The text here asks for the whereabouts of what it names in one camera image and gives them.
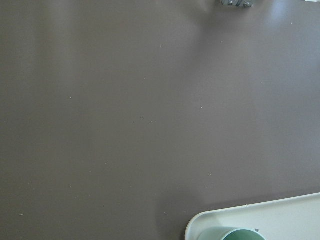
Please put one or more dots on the green cup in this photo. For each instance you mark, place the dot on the green cup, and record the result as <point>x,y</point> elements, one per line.
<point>230,233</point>

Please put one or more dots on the cream rabbit tray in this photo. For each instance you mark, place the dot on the cream rabbit tray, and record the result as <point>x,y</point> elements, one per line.
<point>294,218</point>

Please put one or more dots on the aluminium frame post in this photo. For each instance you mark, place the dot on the aluminium frame post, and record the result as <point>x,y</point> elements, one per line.
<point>238,3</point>

